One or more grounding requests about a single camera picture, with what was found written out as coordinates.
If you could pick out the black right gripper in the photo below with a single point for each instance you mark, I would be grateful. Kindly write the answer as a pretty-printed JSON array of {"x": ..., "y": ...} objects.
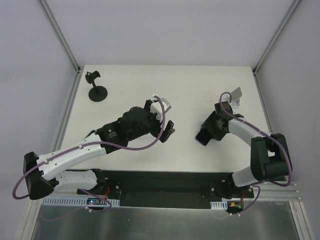
[{"x": 210, "y": 129}]

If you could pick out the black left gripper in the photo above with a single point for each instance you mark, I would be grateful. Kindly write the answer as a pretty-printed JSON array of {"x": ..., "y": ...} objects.
[{"x": 158, "y": 127}]

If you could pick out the blue smartphone black screen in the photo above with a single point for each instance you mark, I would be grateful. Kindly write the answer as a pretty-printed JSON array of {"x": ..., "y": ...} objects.
[{"x": 203, "y": 137}]

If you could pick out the white folding phone stand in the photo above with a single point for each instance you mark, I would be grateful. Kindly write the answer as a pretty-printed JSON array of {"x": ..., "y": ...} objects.
[{"x": 233, "y": 98}]

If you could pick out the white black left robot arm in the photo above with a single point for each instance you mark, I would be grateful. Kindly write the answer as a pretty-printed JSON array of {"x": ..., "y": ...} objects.
[{"x": 51, "y": 173}]

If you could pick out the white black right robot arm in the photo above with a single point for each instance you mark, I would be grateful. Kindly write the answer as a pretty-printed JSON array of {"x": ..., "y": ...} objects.
[{"x": 269, "y": 155}]

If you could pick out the black round-base phone holder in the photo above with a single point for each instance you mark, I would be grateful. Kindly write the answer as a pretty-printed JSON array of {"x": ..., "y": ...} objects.
[{"x": 97, "y": 93}]

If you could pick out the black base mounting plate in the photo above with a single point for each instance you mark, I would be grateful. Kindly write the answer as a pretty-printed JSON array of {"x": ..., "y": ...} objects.
[{"x": 167, "y": 189}]

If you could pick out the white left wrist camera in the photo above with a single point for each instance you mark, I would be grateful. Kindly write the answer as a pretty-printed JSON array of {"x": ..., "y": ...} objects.
[{"x": 155, "y": 108}]

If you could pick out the right white cable duct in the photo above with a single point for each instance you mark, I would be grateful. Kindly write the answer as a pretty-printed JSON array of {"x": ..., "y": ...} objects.
[{"x": 219, "y": 205}]

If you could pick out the white cable duct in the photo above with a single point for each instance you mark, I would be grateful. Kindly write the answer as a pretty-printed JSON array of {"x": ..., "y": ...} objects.
[
  {"x": 71, "y": 201},
  {"x": 219, "y": 205}
]

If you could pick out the aluminium rail right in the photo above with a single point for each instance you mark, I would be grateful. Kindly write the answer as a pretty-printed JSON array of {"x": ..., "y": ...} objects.
[{"x": 272, "y": 192}]

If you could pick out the left white cable duct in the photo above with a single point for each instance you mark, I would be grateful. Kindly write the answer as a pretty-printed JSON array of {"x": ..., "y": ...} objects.
[{"x": 71, "y": 201}]

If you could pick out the right aluminium frame post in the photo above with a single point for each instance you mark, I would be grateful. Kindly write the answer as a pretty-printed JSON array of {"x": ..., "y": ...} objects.
[{"x": 277, "y": 34}]

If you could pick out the aluminium frame post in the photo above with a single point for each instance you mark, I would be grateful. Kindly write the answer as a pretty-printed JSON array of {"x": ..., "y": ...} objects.
[
  {"x": 59, "y": 34},
  {"x": 277, "y": 34}
]

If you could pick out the left aluminium frame post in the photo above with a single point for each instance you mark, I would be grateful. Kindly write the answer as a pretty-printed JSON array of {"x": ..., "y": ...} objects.
[{"x": 59, "y": 34}]

